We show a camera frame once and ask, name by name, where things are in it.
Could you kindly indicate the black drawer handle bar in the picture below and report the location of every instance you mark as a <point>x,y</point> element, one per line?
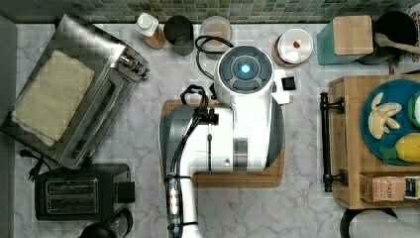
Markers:
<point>325,108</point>

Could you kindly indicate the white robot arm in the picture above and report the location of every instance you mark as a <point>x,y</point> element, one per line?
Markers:
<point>242,133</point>

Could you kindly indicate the wooden drawer box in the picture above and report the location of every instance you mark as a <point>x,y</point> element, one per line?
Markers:
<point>350,139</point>

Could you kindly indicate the small black square tag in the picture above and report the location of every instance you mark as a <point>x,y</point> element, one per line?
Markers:
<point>288,83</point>

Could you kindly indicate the wooden cutting board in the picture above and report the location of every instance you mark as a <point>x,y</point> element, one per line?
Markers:
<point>270,177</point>

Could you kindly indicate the clear glass jar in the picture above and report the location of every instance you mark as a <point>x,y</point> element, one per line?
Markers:
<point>218,27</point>

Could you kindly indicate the dark metal cup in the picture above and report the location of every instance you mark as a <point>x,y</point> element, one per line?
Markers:
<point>178,31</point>

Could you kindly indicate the stainless toaster oven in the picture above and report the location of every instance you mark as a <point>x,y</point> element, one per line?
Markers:
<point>117,71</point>

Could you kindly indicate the white lid round container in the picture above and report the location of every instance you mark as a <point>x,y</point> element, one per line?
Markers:
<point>292,48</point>

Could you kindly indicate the white cap spice bottle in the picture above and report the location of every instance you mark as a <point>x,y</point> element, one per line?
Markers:
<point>148,27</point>

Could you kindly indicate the black two-slot toaster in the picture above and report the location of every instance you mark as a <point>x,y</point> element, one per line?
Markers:
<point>97,191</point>

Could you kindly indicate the black round grinder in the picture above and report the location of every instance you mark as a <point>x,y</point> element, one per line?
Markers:
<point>118,226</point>

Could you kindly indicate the teal box wooden lid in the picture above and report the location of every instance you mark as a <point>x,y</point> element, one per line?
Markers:
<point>345,39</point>

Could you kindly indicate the beige folded towel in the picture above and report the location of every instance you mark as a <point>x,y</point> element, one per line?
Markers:
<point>49,103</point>

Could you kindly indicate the peeled banana toy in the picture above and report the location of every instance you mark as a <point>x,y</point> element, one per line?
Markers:
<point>380,119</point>

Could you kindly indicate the black bowl white cloth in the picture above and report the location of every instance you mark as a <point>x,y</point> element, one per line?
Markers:
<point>375,223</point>

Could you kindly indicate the Stash tea box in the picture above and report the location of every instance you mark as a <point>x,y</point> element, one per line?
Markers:
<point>389,188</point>

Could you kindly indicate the black power plug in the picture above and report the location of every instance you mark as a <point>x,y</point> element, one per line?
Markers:
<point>35,171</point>

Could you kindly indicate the wooden spoon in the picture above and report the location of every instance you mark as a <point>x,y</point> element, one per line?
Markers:
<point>384,41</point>

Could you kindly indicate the blue plate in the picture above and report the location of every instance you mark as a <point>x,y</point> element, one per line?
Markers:
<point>393,99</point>

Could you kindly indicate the yellow lemon toy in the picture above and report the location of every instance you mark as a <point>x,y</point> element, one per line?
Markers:
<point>407,149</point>

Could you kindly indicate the green white round toy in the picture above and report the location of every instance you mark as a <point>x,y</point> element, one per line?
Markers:
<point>414,109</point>

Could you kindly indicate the black utensil holder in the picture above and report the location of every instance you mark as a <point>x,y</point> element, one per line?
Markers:
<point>398,27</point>

